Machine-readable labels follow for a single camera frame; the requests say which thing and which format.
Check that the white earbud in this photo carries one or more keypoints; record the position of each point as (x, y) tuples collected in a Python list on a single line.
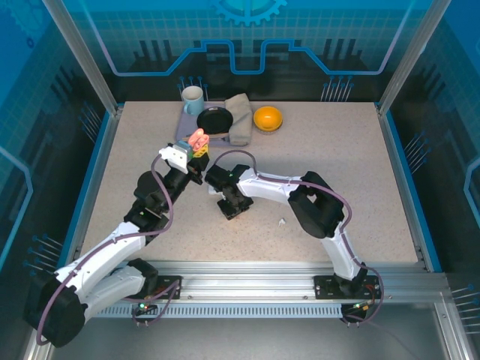
[(281, 223)]

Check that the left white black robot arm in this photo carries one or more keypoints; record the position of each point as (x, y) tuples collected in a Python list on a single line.
[(112, 287)]

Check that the lilac plastic tray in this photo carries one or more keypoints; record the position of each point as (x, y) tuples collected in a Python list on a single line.
[(187, 123)]

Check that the black round plate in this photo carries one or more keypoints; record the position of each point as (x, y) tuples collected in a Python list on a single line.
[(215, 120)]

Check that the beige folded cloth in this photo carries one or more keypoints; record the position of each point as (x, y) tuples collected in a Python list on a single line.
[(240, 120)]

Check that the light blue mug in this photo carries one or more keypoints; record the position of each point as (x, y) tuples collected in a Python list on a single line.
[(193, 98)]

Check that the aluminium cross beam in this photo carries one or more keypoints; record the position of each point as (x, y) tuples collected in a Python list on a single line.
[(243, 281)]

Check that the orange bowl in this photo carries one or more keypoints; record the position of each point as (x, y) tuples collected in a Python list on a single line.
[(267, 117)]

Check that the small connector with LED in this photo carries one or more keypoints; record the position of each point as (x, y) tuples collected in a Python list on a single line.
[(363, 305), (146, 305)]

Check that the aluminium side rail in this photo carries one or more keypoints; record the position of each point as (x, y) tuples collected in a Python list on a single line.
[(94, 187), (394, 157)]

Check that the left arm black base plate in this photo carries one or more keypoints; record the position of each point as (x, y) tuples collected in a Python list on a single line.
[(165, 281)]

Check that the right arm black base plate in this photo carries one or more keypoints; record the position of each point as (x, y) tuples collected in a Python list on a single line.
[(326, 288)]

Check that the aluminium frame post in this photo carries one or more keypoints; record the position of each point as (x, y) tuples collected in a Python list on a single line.
[(84, 56), (411, 56)]

